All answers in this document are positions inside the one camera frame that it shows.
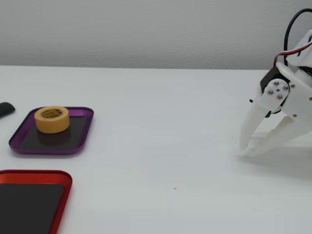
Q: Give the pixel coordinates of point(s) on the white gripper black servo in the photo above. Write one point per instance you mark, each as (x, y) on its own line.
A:
(299, 97)

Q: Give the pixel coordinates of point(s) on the yellow masking tape roll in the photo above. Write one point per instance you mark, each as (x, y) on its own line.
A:
(52, 123)

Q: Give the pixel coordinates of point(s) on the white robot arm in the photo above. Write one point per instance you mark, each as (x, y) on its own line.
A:
(303, 46)

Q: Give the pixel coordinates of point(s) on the purple metal dish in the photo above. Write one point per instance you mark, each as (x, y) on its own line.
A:
(83, 126)

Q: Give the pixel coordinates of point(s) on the red metal dish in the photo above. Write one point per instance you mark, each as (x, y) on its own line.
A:
(29, 207)

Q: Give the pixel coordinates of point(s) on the black rounded object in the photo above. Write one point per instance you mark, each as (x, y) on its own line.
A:
(6, 108)

